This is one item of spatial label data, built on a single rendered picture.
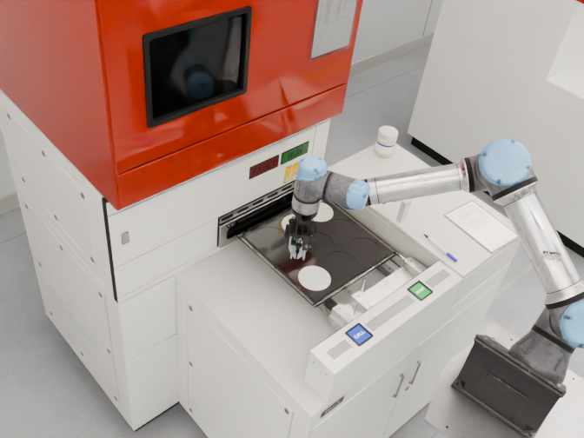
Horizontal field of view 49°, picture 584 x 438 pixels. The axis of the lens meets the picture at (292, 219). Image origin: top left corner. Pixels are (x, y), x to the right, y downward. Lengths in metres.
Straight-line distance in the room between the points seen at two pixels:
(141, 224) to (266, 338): 0.49
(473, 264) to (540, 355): 0.41
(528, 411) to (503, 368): 0.13
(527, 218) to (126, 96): 0.98
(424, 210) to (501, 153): 0.62
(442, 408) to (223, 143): 0.94
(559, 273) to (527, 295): 1.83
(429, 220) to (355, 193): 0.57
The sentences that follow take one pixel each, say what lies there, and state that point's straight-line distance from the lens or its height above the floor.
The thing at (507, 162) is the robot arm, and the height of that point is 1.46.
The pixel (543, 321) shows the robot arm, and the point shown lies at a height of 1.10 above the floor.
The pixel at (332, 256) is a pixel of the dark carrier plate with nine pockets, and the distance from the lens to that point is 2.04.
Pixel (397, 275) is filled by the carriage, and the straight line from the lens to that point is 2.07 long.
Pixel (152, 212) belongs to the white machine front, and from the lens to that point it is 1.82.
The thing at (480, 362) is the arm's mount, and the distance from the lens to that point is 1.82.
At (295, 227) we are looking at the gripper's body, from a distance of 1.78.
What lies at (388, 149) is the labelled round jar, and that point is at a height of 1.00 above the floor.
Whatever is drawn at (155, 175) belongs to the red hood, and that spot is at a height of 1.29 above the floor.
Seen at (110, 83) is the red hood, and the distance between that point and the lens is 1.46.
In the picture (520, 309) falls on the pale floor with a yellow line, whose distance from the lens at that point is 3.39.
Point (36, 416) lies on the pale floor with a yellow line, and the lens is 2.79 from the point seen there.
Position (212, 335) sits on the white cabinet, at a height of 0.72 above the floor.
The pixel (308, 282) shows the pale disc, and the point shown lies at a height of 0.90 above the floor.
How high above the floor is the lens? 2.35
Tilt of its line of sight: 42 degrees down
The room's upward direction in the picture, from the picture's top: 8 degrees clockwise
